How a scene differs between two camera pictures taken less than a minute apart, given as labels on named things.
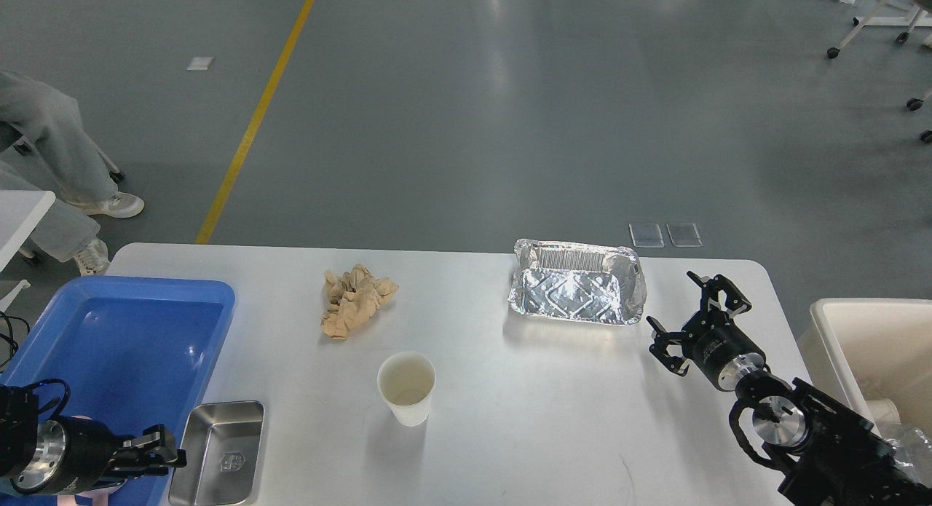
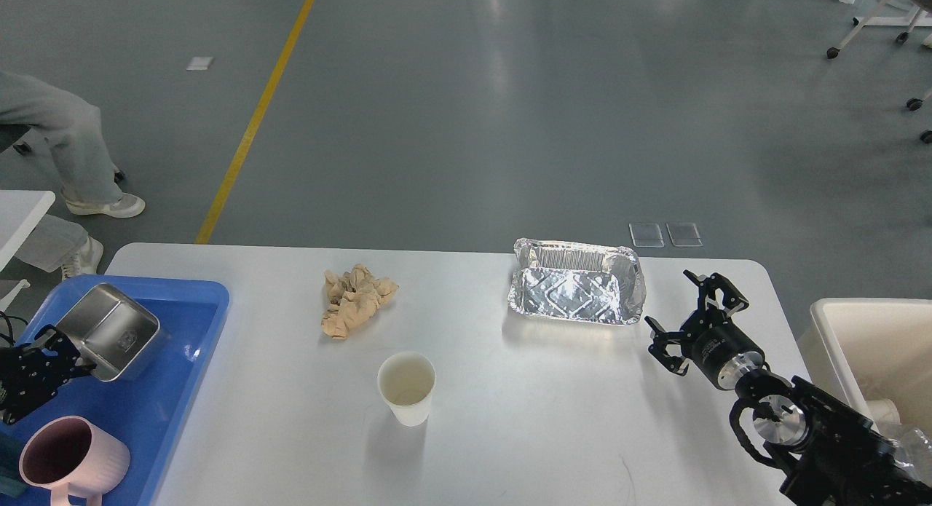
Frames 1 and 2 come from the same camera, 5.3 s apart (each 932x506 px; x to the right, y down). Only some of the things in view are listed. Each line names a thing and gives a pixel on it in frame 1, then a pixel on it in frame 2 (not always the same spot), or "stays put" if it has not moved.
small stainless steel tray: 223,442 -> 108,329
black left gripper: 90,448 -> 28,373
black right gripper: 713,343 stays put
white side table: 20,211 stays put
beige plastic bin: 872,355 stays put
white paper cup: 405,379 stays put
